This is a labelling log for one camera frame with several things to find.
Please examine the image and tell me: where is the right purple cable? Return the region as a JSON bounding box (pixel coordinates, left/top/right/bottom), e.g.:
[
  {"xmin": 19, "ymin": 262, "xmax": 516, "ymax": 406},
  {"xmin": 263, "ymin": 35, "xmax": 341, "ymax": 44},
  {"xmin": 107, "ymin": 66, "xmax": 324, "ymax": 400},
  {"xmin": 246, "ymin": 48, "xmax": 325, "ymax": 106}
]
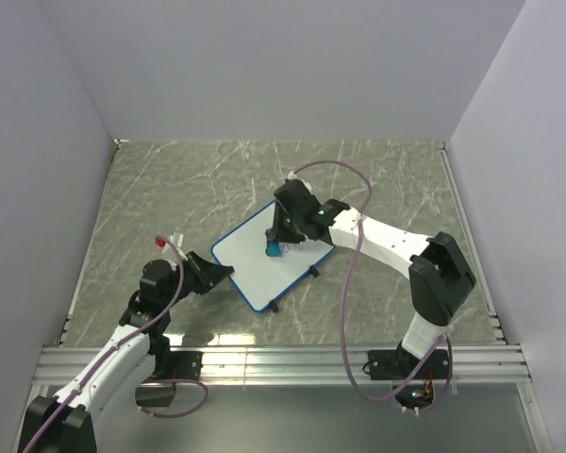
[{"xmin": 290, "ymin": 159, "xmax": 454, "ymax": 416}]

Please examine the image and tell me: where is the right aluminium side rail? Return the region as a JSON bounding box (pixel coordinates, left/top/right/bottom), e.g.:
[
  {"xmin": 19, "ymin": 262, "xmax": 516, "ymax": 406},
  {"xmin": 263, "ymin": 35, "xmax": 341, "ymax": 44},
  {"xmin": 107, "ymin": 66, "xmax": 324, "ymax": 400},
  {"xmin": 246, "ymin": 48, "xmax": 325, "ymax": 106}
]
[{"xmin": 436, "ymin": 142, "xmax": 508, "ymax": 344}]

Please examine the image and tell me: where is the blue whiteboard eraser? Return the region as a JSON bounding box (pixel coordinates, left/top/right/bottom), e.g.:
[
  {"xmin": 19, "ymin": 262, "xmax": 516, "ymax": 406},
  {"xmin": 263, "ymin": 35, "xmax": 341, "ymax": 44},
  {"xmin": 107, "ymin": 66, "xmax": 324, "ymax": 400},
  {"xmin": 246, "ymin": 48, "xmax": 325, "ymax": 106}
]
[{"xmin": 265, "ymin": 242, "xmax": 283, "ymax": 258}]

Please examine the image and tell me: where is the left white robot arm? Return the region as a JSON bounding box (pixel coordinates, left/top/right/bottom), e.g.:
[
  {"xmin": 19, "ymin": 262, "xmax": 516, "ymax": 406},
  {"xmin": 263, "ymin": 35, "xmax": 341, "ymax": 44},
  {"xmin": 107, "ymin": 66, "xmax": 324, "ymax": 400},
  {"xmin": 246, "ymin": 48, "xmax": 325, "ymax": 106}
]
[{"xmin": 18, "ymin": 252, "xmax": 234, "ymax": 452}]

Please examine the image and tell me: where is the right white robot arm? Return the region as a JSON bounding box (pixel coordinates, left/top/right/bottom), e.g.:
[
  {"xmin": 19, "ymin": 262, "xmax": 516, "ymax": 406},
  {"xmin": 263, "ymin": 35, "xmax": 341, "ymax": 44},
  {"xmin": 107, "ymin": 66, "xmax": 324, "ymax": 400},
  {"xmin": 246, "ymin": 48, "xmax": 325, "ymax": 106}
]
[{"xmin": 265, "ymin": 198, "xmax": 476, "ymax": 378}]

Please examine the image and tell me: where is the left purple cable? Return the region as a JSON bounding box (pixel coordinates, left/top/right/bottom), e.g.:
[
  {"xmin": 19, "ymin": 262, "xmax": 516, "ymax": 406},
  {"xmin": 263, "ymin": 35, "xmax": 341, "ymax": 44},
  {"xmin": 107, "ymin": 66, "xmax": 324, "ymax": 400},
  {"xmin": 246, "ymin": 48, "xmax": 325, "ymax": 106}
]
[{"xmin": 18, "ymin": 234, "xmax": 212, "ymax": 453}]

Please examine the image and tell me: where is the blue framed small whiteboard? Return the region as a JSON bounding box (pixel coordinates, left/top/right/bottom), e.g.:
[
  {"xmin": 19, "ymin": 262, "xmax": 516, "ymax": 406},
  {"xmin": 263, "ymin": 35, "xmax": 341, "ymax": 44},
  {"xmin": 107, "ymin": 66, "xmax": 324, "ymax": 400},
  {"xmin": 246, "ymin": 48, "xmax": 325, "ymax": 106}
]
[{"xmin": 210, "ymin": 201, "xmax": 333, "ymax": 312}]

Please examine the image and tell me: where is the purple cable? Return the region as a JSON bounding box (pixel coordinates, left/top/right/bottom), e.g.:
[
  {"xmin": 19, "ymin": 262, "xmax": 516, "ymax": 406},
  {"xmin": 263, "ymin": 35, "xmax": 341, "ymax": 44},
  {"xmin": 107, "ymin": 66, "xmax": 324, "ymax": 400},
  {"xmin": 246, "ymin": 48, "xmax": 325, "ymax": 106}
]
[
  {"xmin": 290, "ymin": 159, "xmax": 454, "ymax": 416},
  {"xmin": 18, "ymin": 234, "xmax": 212, "ymax": 453}
]

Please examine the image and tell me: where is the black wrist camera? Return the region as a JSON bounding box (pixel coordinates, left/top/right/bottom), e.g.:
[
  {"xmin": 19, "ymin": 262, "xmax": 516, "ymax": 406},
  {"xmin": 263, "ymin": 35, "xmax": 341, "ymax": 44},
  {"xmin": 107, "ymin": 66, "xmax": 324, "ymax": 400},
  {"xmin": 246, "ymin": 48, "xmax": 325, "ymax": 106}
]
[
  {"xmin": 140, "ymin": 260, "xmax": 178, "ymax": 299},
  {"xmin": 274, "ymin": 179, "xmax": 320, "ymax": 216}
]

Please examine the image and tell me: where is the aluminium front rail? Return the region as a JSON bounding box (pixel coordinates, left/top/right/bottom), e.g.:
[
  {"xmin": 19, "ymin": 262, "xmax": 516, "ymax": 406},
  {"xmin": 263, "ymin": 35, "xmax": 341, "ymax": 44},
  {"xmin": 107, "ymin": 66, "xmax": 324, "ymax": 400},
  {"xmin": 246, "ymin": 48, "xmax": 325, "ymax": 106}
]
[{"xmin": 8, "ymin": 345, "xmax": 548, "ymax": 453}]

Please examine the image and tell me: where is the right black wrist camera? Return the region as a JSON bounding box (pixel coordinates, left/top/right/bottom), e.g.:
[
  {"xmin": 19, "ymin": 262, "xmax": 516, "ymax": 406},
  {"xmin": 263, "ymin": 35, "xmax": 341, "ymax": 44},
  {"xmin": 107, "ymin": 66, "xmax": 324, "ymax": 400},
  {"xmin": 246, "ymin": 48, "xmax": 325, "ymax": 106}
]
[{"xmin": 274, "ymin": 179, "xmax": 320, "ymax": 216}]

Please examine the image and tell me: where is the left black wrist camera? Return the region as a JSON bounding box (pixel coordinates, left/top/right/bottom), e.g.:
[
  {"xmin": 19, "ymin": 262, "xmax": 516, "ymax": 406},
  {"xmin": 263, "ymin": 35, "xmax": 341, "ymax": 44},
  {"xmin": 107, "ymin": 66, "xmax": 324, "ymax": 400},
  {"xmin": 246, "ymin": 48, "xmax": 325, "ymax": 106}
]
[{"xmin": 140, "ymin": 260, "xmax": 178, "ymax": 299}]

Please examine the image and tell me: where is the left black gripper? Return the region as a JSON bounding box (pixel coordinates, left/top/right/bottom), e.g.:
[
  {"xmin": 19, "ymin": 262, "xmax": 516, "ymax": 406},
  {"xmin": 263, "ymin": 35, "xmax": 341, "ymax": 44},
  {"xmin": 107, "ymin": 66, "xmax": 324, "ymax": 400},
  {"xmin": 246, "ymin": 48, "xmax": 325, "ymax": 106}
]
[{"xmin": 162, "ymin": 250, "xmax": 232, "ymax": 310}]

